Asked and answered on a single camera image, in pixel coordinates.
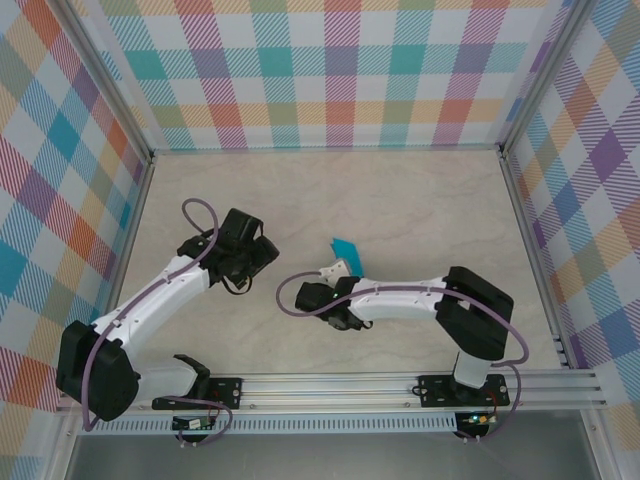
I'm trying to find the blue paper sheet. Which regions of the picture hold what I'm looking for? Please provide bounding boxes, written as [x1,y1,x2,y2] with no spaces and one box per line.
[328,237,365,277]

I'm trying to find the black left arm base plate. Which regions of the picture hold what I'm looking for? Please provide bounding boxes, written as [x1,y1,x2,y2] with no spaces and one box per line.
[151,377,245,411]

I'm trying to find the aluminium table edge rail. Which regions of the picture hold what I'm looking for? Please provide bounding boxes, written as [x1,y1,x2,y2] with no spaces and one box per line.
[87,152,157,376]
[499,149,574,371]
[149,143,504,156]

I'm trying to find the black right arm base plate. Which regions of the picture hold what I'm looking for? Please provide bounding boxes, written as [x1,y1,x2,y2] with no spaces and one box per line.
[417,373,511,409]

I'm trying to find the small circuit board white label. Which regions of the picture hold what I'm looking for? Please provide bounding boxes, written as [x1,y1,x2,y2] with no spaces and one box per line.
[171,415,217,432]

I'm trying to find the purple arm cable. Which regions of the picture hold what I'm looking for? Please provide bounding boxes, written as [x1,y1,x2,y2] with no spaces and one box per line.
[82,198,234,447]
[275,269,530,444]

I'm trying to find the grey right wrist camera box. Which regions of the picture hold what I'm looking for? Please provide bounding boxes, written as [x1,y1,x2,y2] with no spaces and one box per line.
[319,259,354,287]

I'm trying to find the aluminium frame post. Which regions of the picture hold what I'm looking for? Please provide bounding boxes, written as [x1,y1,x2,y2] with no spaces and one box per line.
[498,0,601,156]
[49,0,155,164]

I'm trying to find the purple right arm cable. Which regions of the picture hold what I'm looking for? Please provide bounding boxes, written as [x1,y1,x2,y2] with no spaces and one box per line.
[275,269,530,444]

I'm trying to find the thin black wire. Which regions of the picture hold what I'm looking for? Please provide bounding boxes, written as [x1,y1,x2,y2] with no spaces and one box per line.
[409,372,454,396]

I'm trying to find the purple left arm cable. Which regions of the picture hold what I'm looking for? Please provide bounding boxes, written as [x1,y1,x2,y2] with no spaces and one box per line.
[82,198,234,447]

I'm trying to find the grey metal panel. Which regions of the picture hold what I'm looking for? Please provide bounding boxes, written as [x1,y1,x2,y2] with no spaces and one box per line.
[64,433,601,480]

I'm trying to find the long aluminium mounting rail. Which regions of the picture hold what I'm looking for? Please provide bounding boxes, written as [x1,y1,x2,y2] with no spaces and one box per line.
[54,368,609,414]

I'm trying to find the slotted grey cable duct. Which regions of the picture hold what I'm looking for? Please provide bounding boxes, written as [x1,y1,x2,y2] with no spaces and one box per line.
[74,412,459,436]

